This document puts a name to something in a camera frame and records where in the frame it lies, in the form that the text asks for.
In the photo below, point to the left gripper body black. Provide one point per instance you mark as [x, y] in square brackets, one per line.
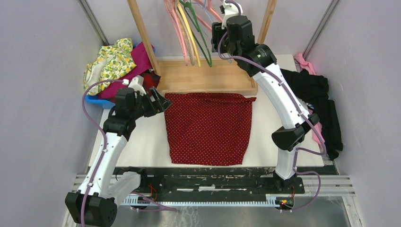
[143, 107]

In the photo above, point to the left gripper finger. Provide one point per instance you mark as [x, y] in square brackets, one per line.
[160, 103]
[147, 85]

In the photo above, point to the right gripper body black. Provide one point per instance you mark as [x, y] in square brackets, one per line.
[231, 46]

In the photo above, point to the red polka dot skirt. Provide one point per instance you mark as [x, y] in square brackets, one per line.
[209, 129]

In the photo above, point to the light blue wire hanger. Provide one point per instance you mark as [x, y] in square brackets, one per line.
[204, 7]

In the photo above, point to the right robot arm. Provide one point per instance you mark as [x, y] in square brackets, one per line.
[261, 65]

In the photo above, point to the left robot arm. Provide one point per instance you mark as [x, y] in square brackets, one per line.
[96, 201]

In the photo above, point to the pink hanger right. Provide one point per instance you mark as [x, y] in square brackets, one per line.
[212, 12]

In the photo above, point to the pink hanger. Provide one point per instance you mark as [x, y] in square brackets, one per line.
[212, 12]
[169, 5]

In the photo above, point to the green hanger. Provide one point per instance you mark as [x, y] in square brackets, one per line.
[198, 34]

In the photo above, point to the yellow hanger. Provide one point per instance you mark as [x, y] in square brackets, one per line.
[190, 45]

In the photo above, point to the wooden hanger rack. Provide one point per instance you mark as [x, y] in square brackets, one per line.
[222, 77]

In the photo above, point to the pink hanger left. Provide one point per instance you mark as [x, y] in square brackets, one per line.
[169, 5]

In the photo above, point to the red black plaid garment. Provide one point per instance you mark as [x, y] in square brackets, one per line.
[150, 79]

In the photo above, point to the magenta garment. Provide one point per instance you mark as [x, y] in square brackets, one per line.
[142, 61]

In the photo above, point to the blue plastic bin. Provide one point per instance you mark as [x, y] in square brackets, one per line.
[104, 104]

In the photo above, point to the lemon print garment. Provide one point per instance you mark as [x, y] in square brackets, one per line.
[113, 62]

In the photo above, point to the pink garment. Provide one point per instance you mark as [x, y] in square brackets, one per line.
[305, 64]

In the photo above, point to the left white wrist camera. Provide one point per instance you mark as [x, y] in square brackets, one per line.
[137, 85]

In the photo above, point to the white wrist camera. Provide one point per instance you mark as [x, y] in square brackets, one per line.
[137, 85]
[230, 8]

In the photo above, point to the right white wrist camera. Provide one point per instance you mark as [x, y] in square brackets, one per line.
[230, 8]

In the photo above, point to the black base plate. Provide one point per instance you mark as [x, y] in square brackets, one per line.
[218, 184]

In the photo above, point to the white cable duct strip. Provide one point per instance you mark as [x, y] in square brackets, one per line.
[133, 200]

